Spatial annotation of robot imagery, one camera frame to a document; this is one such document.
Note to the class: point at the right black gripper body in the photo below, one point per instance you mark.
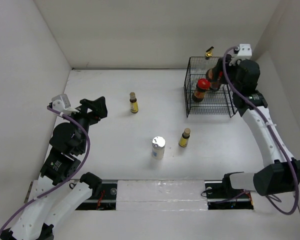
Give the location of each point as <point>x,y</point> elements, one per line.
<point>234,82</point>

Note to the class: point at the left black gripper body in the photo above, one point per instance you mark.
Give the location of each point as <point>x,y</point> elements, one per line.
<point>87,118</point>

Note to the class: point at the red label sauce bottle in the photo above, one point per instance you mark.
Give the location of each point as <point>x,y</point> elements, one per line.
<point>214,87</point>

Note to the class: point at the red lid jar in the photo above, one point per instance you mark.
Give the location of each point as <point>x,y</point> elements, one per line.
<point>202,86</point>

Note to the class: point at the clear glass oil bottle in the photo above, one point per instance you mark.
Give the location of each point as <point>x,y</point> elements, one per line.
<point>201,63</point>

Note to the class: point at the yellow bottle cork cap back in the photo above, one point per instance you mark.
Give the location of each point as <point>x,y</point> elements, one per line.
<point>133,103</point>

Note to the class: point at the yellow bottle cork cap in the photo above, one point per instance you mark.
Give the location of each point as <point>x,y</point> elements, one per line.
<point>183,142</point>
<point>133,103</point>

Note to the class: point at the white shaker silver lid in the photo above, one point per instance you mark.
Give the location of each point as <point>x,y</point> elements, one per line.
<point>158,147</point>

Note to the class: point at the yellow bottle cork cap front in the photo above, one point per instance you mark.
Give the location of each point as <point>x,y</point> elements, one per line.
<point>183,142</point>

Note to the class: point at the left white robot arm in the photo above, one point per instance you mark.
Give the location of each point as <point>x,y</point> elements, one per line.
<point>70,144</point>

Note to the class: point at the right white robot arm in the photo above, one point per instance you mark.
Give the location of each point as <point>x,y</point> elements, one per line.
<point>281,170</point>

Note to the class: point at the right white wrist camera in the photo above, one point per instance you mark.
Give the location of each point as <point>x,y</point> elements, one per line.
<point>241,52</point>

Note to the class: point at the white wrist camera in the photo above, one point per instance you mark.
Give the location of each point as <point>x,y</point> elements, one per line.
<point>61,103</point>
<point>241,52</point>

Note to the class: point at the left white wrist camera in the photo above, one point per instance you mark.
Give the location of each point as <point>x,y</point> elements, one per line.
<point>61,103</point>

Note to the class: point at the black wire basket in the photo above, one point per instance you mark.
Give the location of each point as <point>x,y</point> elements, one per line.
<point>214,103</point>

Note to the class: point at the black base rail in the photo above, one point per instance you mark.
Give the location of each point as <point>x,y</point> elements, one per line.
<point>163,195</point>

